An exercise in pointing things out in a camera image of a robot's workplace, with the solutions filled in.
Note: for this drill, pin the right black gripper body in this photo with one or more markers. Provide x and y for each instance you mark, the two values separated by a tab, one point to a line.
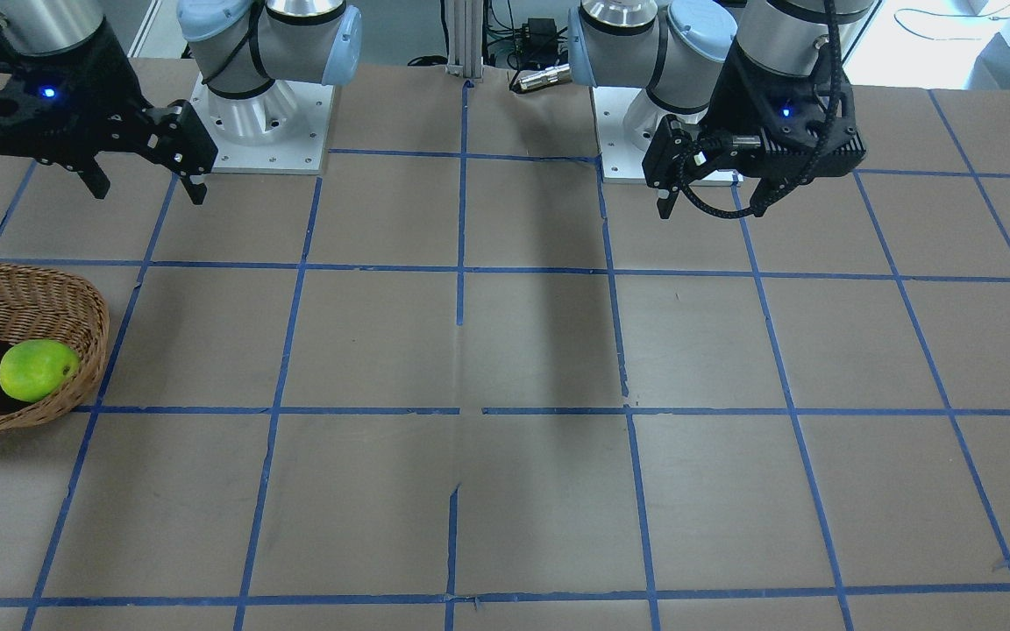
104	77

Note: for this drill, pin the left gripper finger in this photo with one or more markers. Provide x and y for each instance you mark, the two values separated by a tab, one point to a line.
667	199
769	191

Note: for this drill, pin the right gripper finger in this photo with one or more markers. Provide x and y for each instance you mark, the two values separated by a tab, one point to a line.
95	180
195	187

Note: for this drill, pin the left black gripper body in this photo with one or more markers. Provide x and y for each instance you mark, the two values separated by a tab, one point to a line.
742	88

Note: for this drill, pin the green apple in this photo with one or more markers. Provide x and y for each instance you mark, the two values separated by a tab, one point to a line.
33	369

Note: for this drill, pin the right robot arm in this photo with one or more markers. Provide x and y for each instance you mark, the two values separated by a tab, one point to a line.
242	47

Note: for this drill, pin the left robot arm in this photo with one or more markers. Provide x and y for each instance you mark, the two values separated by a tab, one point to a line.
676	51

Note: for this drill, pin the wicker basket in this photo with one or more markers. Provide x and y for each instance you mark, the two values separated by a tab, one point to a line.
54	328

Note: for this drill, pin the silver metal connector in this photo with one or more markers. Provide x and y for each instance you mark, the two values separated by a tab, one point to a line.
524	84

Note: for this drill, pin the black power adapter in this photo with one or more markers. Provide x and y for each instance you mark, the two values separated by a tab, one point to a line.
538	35

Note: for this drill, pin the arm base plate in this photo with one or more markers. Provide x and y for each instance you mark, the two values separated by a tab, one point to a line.
282	131
625	119

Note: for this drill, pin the aluminium frame post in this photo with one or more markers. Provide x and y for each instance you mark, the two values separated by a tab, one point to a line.
465	34

